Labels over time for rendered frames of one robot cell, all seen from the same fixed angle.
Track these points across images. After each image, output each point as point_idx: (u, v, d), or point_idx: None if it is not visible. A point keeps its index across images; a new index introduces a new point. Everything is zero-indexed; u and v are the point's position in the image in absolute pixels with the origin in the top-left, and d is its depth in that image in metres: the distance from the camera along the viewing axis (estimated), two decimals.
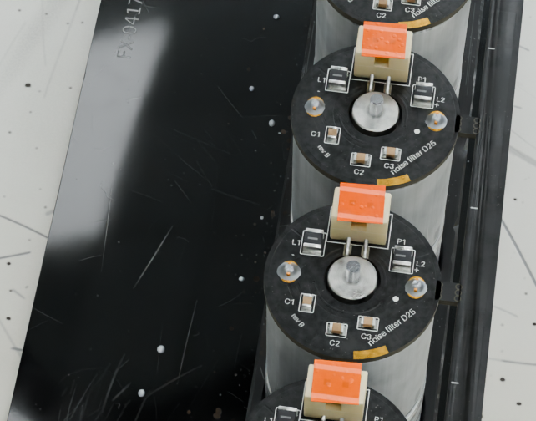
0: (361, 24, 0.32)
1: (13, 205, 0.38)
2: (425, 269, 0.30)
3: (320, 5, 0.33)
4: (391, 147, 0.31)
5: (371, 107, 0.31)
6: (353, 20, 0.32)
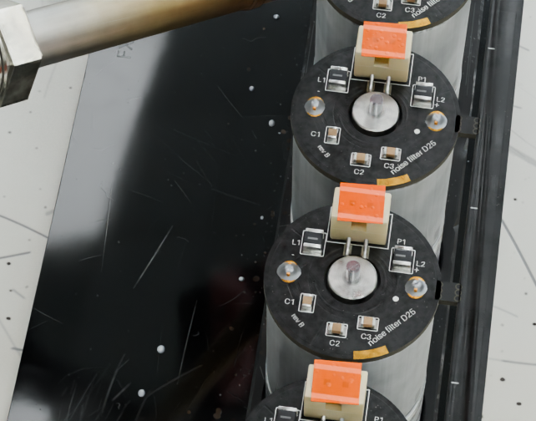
0: (361, 24, 0.32)
1: (13, 205, 0.38)
2: (425, 269, 0.30)
3: (320, 5, 0.33)
4: (391, 147, 0.31)
5: (371, 107, 0.31)
6: (353, 20, 0.32)
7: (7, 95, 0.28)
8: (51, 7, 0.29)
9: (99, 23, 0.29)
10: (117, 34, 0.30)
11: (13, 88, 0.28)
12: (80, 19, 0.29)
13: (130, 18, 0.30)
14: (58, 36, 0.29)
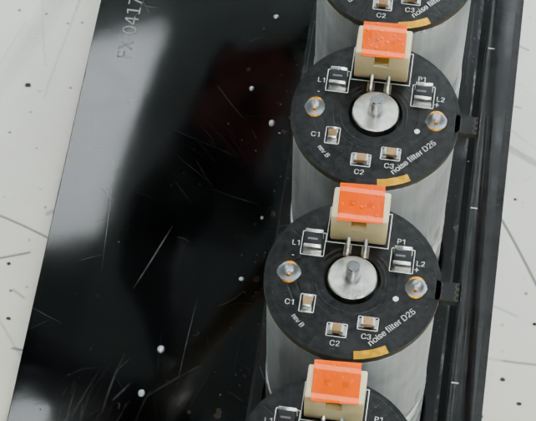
0: (361, 24, 0.32)
1: (13, 205, 0.38)
2: (425, 269, 0.30)
3: (320, 5, 0.33)
4: (391, 147, 0.31)
5: (371, 107, 0.31)
6: (353, 20, 0.32)
7: None
8: None
9: None
10: None
11: None
12: None
13: None
14: None
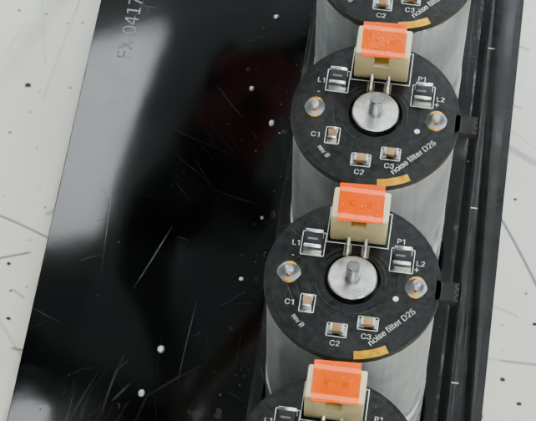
0: (361, 24, 0.32)
1: (13, 205, 0.38)
2: (425, 269, 0.30)
3: (320, 5, 0.33)
4: (391, 147, 0.31)
5: (371, 107, 0.31)
6: (353, 20, 0.32)
7: None
8: None
9: None
10: None
11: None
12: None
13: None
14: None
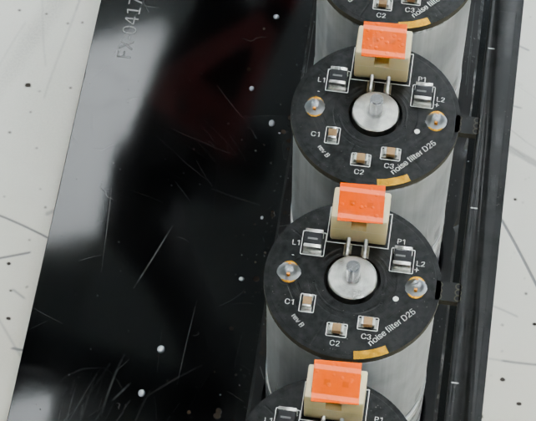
0: (361, 24, 0.32)
1: (13, 205, 0.38)
2: (425, 269, 0.30)
3: (320, 5, 0.33)
4: (391, 147, 0.31)
5: (371, 107, 0.31)
6: (353, 20, 0.32)
7: None
8: None
9: None
10: None
11: None
12: None
13: None
14: None
